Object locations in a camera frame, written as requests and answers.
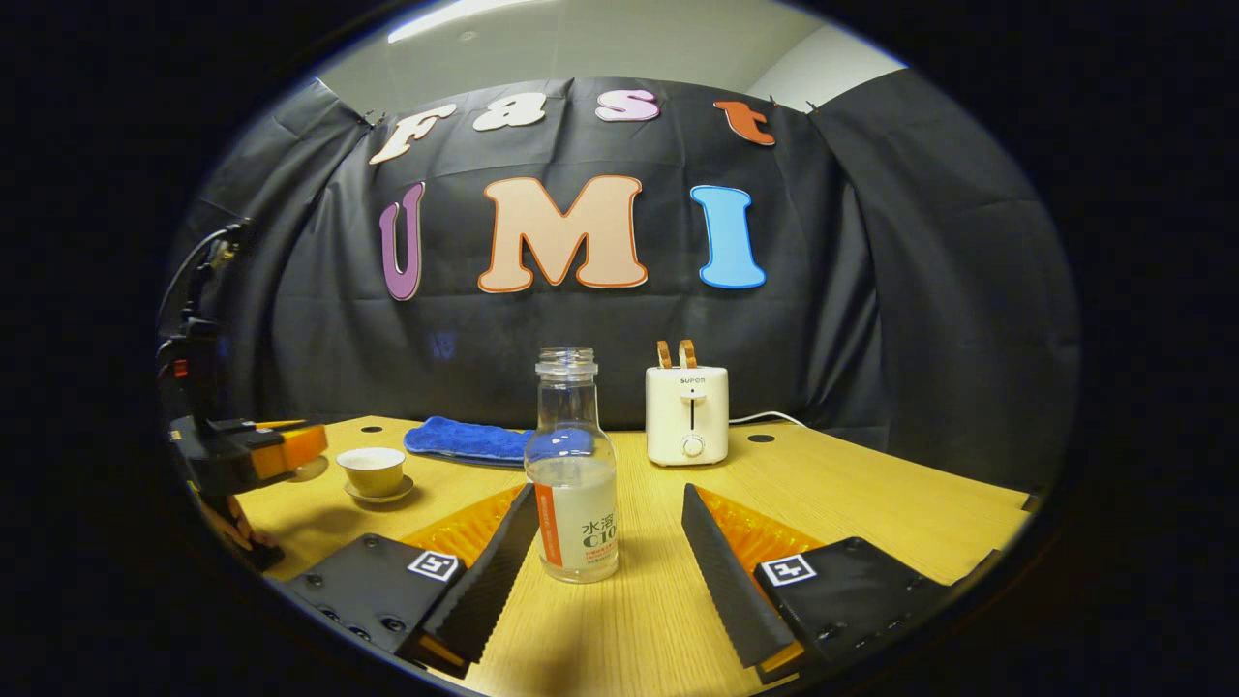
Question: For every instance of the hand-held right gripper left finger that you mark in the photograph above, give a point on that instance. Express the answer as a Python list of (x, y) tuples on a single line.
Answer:
[(494, 571)]

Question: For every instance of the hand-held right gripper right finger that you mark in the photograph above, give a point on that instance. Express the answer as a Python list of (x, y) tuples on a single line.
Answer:
[(726, 571)]

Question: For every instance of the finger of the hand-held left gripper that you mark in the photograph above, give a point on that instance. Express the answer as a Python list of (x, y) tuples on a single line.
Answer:
[(223, 450), (242, 537)]

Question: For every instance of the clear water bottle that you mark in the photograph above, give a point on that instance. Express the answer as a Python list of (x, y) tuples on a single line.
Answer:
[(576, 513)]

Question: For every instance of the cream teacup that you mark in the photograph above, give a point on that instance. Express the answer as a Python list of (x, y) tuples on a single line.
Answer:
[(372, 469)]

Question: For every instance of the cream saucer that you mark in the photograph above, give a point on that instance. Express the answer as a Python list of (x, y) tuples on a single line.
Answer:
[(397, 494)]

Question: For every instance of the blue towel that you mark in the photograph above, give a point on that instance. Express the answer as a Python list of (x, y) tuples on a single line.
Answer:
[(465, 440)]

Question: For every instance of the white toaster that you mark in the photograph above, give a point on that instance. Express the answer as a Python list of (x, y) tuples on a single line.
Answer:
[(687, 416)]

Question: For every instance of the toast slice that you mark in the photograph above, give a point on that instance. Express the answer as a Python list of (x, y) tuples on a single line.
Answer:
[(687, 353), (664, 354)]

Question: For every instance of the black backdrop cloth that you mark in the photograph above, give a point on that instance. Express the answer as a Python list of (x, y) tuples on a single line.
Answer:
[(871, 319)]

